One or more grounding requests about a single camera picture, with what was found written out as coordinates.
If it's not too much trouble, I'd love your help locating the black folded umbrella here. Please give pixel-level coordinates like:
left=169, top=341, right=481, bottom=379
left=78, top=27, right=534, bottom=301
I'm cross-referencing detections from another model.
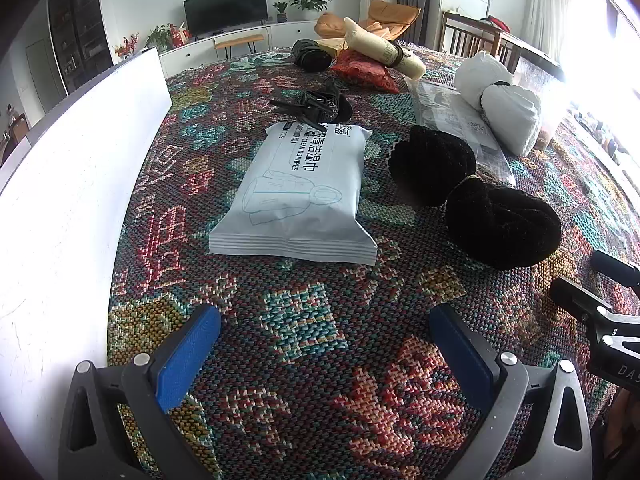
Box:
left=292, top=39, right=333, bottom=74

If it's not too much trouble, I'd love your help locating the white wet wipes pack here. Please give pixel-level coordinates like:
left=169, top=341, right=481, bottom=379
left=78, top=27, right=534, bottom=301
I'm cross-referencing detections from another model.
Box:
left=208, top=122, right=378, bottom=266

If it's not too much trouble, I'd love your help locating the small wooden bench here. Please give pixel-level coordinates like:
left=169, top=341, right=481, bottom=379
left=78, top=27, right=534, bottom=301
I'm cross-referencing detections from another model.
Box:
left=214, top=34, right=266, bottom=60

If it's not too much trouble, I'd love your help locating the dark glass cabinet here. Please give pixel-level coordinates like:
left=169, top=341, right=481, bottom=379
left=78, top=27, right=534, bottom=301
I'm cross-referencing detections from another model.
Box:
left=47, top=0, right=113, bottom=94

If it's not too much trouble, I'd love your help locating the cream rolled towel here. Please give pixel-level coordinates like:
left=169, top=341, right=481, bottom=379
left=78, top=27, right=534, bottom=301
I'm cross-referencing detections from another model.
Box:
left=344, top=18, right=426, bottom=80

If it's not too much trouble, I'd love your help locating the wooden chair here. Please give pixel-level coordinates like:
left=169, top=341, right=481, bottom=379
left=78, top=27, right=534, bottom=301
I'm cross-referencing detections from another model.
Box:
left=438, top=12, right=502, bottom=58

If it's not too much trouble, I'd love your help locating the green potted plant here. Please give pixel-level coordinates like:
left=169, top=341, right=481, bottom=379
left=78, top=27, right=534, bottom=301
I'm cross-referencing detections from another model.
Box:
left=291, top=0, right=332, bottom=21

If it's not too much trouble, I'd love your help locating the small potted plant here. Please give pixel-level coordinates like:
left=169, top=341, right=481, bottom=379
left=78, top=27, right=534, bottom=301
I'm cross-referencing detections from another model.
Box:
left=273, top=1, right=288, bottom=23

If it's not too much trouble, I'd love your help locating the white towel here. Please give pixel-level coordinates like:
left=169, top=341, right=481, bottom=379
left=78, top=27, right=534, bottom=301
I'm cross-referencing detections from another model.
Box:
left=454, top=51, right=542, bottom=157

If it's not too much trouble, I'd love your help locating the clear plastic bag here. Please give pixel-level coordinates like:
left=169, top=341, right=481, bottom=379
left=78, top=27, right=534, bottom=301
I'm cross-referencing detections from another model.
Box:
left=407, top=79, right=516, bottom=188

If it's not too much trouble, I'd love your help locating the orange lounge chair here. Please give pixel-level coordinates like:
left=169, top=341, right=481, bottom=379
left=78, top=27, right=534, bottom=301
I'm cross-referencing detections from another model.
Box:
left=314, top=0, right=421, bottom=40

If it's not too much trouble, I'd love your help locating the red embroidered pouch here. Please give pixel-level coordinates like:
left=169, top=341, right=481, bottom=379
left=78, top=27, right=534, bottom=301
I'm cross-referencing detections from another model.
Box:
left=330, top=49, right=399, bottom=94

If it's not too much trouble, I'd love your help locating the red flower bouquet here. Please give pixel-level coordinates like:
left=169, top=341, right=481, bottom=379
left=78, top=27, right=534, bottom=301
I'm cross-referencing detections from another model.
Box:
left=114, top=32, right=140, bottom=61

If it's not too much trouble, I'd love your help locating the white tv cabinet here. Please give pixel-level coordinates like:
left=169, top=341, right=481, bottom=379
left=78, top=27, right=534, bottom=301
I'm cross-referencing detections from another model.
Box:
left=160, top=21, right=319, bottom=79

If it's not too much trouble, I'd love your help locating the black flat television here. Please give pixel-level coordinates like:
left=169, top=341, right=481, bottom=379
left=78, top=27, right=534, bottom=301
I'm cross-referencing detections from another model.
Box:
left=183, top=0, right=268, bottom=37

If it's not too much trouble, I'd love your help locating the white cardboard box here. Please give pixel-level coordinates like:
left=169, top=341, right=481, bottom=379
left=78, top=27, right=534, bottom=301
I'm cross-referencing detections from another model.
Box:
left=1, top=49, right=171, bottom=479

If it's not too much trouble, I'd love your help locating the patterned woven table cloth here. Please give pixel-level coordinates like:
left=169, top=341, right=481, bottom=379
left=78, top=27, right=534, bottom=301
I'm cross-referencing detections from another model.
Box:
left=106, top=50, right=639, bottom=479

